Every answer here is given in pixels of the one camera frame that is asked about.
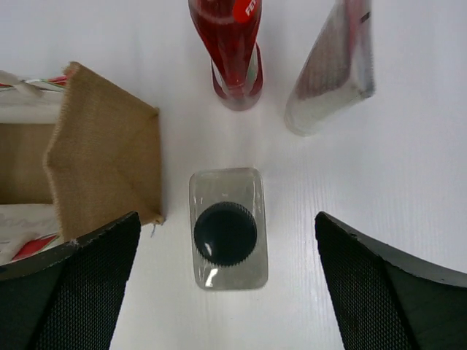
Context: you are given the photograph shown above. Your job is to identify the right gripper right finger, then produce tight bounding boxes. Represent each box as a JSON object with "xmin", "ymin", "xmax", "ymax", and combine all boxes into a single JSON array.
[{"xmin": 315, "ymin": 211, "xmax": 466, "ymax": 349}]

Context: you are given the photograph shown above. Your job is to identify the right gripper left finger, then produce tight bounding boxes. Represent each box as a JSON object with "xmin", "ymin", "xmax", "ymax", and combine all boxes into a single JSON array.
[{"xmin": 1, "ymin": 212, "xmax": 141, "ymax": 349}]

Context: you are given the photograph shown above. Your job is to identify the canvas bag with strawberry print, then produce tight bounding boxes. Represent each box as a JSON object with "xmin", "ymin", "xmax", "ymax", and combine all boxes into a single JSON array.
[{"xmin": 1, "ymin": 62, "xmax": 164, "ymax": 265}]

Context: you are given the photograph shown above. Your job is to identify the small jar with grey lid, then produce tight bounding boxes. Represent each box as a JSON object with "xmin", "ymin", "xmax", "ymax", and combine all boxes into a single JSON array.
[{"xmin": 189, "ymin": 168, "xmax": 269, "ymax": 291}]

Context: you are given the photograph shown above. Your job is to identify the clear plastic sachet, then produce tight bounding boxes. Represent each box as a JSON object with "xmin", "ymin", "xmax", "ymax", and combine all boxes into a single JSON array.
[{"xmin": 285, "ymin": 0, "xmax": 375, "ymax": 136}]

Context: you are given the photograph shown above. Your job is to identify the red bottle with red cap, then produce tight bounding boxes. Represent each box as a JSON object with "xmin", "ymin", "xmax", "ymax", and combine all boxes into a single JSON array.
[{"xmin": 188, "ymin": 0, "xmax": 263, "ymax": 111}]

